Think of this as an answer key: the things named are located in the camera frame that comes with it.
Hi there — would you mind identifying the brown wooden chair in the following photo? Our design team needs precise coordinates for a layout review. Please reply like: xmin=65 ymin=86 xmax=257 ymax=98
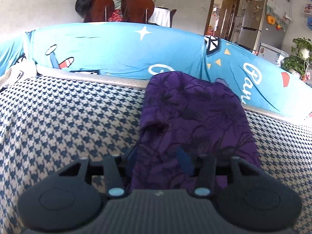
xmin=84 ymin=0 xmax=115 ymax=23
xmin=121 ymin=0 xmax=154 ymax=24

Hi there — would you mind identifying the white chest freezer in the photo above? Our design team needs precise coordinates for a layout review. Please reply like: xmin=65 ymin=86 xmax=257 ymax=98
xmin=258 ymin=43 xmax=289 ymax=67

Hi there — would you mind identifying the silver refrigerator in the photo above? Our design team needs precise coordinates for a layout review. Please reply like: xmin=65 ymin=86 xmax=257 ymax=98
xmin=234 ymin=0 xmax=291 ymax=53

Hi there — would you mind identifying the blue cartoon print sofa backrest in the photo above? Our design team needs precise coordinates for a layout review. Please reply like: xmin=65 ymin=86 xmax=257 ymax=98
xmin=1 ymin=22 xmax=311 ymax=120

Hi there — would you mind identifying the brown wooden chair left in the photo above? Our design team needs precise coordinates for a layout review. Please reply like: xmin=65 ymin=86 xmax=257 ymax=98
xmin=84 ymin=0 xmax=115 ymax=23

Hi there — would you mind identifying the dark wooden chair behind table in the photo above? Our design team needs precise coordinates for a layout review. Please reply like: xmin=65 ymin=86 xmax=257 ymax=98
xmin=170 ymin=9 xmax=177 ymax=27

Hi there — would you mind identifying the white clothed dining table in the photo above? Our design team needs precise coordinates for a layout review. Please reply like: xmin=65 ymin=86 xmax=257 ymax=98
xmin=148 ymin=7 xmax=171 ymax=27

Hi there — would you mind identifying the green potted plant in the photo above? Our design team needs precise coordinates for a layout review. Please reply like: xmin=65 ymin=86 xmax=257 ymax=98
xmin=281 ymin=37 xmax=311 ymax=80

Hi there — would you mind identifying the blue wall shelf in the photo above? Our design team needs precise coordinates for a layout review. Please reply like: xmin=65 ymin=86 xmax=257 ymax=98
xmin=304 ymin=3 xmax=312 ymax=30

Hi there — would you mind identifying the purple floral red-lined garment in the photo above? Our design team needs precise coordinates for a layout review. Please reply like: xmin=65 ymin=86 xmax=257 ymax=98
xmin=131 ymin=71 xmax=261 ymax=191

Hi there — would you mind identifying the brown wooden chair right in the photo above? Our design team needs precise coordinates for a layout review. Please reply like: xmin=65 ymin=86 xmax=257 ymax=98
xmin=121 ymin=0 xmax=154 ymax=24

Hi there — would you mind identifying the houndstooth sofa seat cover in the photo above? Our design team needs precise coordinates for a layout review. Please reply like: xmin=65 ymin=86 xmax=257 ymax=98
xmin=1 ymin=75 xmax=311 ymax=233

